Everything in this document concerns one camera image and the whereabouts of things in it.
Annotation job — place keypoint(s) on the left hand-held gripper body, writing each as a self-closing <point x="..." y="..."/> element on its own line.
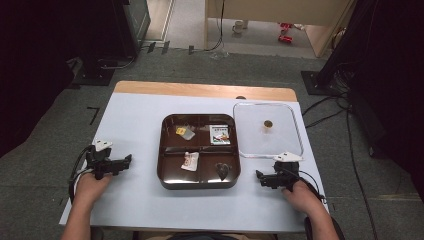
<point x="100" y="160"/>

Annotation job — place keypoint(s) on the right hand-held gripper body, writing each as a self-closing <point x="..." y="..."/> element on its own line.
<point x="286" y="171"/>

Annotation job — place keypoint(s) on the person's right hand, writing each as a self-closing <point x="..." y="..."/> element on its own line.
<point x="300" y="197"/>

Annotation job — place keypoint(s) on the person's left hand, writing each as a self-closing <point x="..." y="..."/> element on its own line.
<point x="90" y="188"/>

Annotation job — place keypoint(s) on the transparent lid with brown knob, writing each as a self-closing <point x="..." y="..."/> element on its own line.
<point x="283" y="140"/>

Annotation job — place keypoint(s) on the white table sheet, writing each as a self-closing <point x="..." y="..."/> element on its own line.
<point x="133" y="126"/>

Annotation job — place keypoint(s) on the dark heart-shaped packet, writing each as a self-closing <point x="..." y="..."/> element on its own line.
<point x="222" y="170"/>

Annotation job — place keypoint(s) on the white printed square packet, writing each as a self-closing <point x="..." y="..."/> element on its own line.
<point x="220" y="134"/>

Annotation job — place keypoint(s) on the small yellow packet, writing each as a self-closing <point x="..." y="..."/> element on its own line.
<point x="180" y="130"/>

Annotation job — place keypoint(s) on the brown compartment tray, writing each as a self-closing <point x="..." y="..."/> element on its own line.
<point x="200" y="176"/>

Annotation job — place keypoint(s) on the white and red packet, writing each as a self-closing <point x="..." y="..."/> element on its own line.
<point x="190" y="161"/>

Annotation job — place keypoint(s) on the wooden table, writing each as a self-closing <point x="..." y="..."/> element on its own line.
<point x="200" y="90"/>

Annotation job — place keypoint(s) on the black curtain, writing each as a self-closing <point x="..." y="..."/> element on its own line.
<point x="390" y="83"/>
<point x="30" y="66"/>

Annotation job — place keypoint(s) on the clear plastic object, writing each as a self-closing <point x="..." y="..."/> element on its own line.
<point x="219" y="54"/>

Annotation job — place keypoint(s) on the red toy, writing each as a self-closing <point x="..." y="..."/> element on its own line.
<point x="285" y="39"/>
<point x="285" y="25"/>

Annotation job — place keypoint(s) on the black cabinet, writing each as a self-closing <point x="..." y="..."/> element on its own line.
<point x="131" y="26"/>

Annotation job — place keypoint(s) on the white mug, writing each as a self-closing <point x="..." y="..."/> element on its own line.
<point x="238" y="26"/>

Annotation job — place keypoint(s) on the beige wooden furniture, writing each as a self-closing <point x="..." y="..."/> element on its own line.
<point x="266" y="8"/>

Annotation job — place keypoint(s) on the black stand base plate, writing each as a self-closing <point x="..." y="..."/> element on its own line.
<point x="315" y="83"/>
<point x="95" y="77"/>

